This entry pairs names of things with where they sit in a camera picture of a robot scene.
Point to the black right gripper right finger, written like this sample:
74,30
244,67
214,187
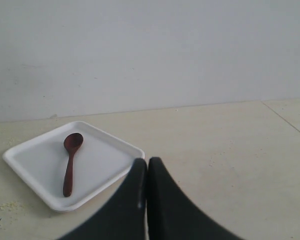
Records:
171,215

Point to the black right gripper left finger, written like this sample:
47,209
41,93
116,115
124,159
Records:
122,217

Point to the dark red wooden spoon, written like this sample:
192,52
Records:
72,143

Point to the white plastic tray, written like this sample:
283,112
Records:
41,163

